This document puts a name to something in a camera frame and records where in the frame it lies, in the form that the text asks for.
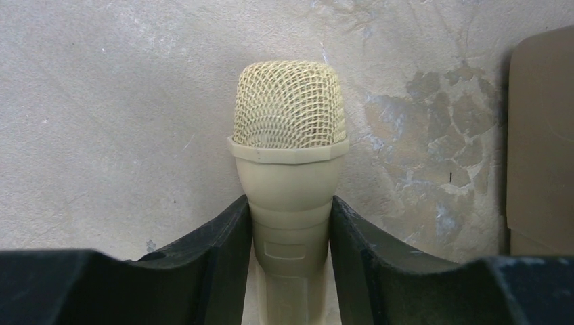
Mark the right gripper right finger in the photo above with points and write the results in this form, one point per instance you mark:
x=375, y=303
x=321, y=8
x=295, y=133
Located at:
x=382, y=280

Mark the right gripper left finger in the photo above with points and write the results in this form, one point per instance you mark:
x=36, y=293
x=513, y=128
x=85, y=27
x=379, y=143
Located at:
x=197, y=279

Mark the cream beige microphone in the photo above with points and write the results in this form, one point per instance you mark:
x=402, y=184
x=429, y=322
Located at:
x=289, y=144

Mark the tan plastic tool case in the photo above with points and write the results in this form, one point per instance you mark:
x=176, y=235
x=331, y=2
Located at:
x=539, y=192

